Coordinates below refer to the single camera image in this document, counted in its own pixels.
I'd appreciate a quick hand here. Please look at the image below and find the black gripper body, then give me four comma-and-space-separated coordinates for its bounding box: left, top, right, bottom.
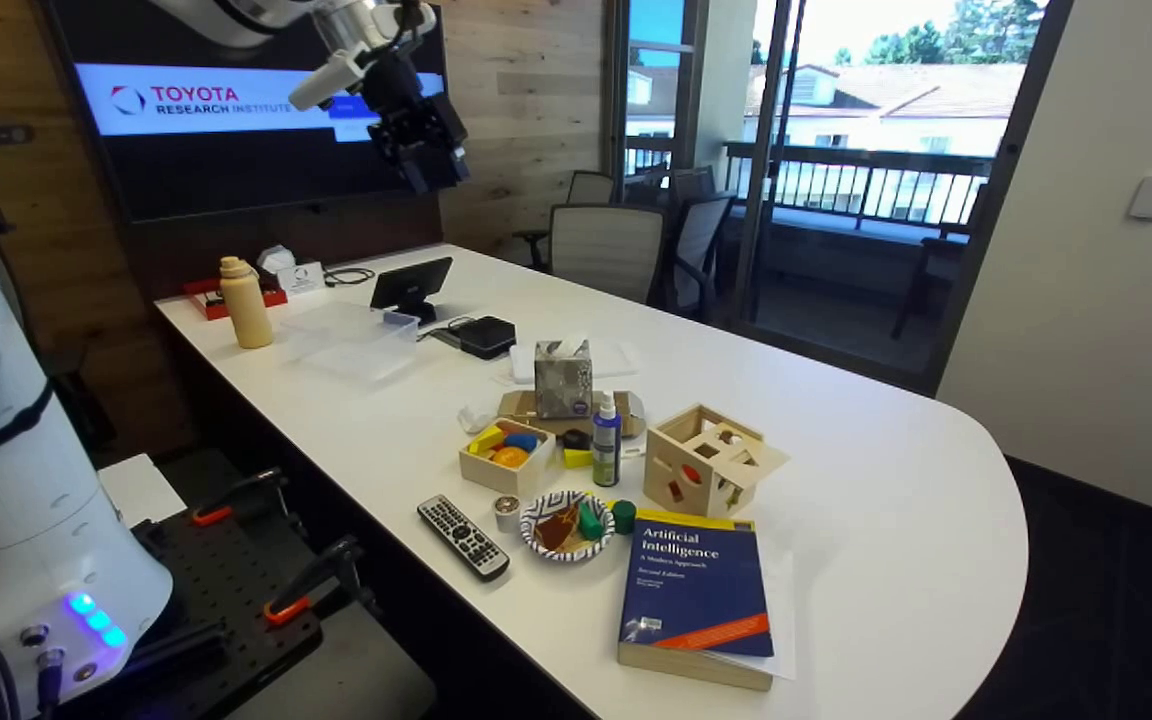
355, 48, 463, 160

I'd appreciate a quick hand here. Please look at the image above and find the wooden lid with shape holes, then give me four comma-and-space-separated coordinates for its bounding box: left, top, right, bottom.
642, 400, 791, 481

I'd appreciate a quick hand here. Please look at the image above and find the patterned tissue box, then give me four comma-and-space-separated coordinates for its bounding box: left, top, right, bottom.
527, 335, 598, 423

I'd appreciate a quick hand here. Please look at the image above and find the wooden box of coloured blocks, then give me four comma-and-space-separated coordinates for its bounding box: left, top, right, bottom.
457, 413, 563, 501

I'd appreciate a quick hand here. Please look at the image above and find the wooden shape sorter box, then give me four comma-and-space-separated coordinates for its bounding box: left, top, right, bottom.
638, 419, 777, 523

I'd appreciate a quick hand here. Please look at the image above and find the black tablet device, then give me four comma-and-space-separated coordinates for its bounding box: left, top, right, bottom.
367, 252, 457, 334

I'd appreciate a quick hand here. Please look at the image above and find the white small device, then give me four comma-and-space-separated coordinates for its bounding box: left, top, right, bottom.
253, 246, 327, 301

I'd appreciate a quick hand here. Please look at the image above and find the black wallet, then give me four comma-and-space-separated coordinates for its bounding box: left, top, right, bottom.
442, 311, 519, 363

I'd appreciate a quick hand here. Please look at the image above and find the grey mesh office chair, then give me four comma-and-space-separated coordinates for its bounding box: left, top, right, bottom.
517, 199, 668, 307

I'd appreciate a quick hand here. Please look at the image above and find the clear plastic container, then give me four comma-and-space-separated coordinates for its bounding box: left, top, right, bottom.
292, 307, 425, 394

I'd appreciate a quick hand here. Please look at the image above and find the tan squeeze bottle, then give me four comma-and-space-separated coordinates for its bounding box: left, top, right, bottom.
216, 252, 280, 356

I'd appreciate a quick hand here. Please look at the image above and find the red flat tray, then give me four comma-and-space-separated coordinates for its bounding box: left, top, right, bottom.
182, 278, 295, 323

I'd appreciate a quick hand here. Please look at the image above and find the flat wooden tray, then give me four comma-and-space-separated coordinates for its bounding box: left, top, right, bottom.
492, 383, 651, 443

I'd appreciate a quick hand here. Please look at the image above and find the dark office chair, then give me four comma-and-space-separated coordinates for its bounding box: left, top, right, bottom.
651, 192, 735, 323

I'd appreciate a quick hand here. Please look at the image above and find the white green spray can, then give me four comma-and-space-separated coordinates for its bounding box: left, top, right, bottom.
587, 397, 627, 494

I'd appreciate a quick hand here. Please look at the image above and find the small white cup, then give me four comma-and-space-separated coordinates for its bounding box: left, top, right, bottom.
488, 494, 527, 538

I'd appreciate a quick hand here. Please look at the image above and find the black remote control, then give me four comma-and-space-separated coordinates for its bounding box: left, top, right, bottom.
410, 494, 517, 588

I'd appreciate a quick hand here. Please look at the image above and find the black orange clamp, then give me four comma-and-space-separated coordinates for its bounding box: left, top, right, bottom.
256, 532, 367, 633
182, 464, 286, 532

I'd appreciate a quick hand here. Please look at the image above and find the patterned plate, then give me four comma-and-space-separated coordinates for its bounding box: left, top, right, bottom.
517, 486, 618, 570

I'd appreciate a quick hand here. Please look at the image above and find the green toy on plate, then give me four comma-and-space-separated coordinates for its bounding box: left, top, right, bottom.
570, 497, 611, 550

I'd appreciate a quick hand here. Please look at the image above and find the balcony railing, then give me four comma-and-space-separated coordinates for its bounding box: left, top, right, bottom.
716, 138, 995, 233

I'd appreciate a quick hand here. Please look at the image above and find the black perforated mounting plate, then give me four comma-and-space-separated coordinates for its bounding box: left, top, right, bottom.
60, 506, 367, 720

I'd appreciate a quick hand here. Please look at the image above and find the blue yellow textbook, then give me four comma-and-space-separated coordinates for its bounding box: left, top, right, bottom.
611, 509, 784, 697

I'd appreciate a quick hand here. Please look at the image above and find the coiled cable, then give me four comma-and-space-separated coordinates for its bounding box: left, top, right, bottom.
319, 259, 380, 293

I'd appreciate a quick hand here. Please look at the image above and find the wall television screen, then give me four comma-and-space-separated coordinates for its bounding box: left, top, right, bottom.
40, 0, 457, 228

